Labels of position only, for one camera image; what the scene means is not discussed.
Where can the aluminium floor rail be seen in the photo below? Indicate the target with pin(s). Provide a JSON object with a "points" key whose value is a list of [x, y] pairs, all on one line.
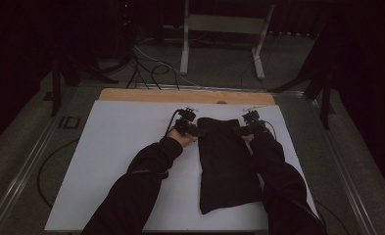
{"points": [[343, 169], [26, 166]]}

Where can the person's right hand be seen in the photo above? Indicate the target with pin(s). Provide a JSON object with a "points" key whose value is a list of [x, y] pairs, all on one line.
{"points": [[248, 138]]}

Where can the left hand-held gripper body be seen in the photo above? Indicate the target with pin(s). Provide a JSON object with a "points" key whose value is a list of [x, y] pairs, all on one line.
{"points": [[186, 122]]}

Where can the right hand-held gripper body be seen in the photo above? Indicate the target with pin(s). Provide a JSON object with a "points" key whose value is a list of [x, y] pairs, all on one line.
{"points": [[254, 122]]}

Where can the white metal stand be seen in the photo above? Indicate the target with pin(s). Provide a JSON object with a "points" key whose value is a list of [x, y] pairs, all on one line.
{"points": [[226, 24]]}

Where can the black shorts with blue print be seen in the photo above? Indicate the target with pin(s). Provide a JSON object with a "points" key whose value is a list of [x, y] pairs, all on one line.
{"points": [[226, 163]]}

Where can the black floor stand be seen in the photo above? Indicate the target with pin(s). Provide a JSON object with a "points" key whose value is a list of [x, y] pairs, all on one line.
{"points": [[325, 104], [57, 88]]}

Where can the white table mat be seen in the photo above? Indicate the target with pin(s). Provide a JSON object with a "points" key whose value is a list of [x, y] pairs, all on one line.
{"points": [[115, 147]]}

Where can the person's left hand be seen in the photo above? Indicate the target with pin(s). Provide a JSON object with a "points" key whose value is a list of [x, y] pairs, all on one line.
{"points": [[182, 138]]}

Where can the dark equipment with red light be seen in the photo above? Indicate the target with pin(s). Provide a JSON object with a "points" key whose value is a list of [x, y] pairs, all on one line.
{"points": [[125, 26]]}

